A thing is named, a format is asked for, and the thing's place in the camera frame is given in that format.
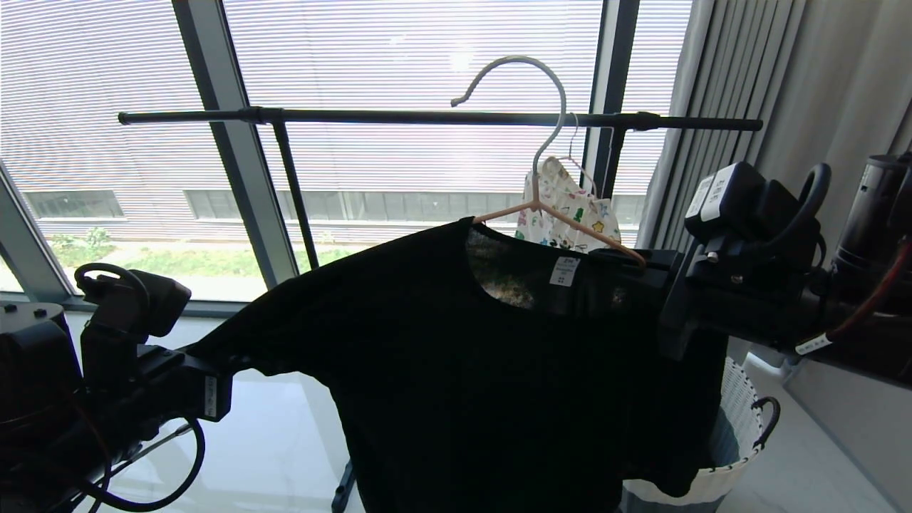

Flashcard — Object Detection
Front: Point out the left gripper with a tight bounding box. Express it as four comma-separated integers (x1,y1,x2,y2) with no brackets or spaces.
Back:
85,344,234,446

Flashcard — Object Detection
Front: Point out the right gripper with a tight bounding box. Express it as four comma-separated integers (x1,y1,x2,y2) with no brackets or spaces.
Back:
590,242,820,361

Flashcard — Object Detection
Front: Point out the cream printed garment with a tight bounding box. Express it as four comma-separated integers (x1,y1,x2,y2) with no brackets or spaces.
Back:
514,157,622,254

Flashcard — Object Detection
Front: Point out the pink clothes hanger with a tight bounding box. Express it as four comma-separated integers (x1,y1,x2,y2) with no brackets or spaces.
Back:
450,56,648,269
558,113,615,200

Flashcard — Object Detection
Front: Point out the black garment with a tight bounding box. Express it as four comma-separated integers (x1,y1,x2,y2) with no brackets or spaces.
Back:
185,217,729,513

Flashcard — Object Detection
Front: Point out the white laundry basket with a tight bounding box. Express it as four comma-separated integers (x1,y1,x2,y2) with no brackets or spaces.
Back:
621,356,782,513

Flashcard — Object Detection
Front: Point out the black clothes rack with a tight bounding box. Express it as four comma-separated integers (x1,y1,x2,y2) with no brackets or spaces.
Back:
118,106,764,513

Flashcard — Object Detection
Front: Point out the white pipe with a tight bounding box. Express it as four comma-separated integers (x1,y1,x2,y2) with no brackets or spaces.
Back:
745,351,802,382

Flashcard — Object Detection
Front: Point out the grey curtain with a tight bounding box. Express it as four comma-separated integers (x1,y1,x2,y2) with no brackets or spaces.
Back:
636,0,912,275

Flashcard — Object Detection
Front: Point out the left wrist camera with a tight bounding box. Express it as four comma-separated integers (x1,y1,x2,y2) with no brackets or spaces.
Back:
74,263,192,389

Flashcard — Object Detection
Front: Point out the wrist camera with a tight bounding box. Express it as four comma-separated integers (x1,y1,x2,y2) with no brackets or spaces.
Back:
684,161,824,271
74,263,192,389

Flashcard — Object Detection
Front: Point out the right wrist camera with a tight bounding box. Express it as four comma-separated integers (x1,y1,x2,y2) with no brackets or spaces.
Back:
684,161,824,271

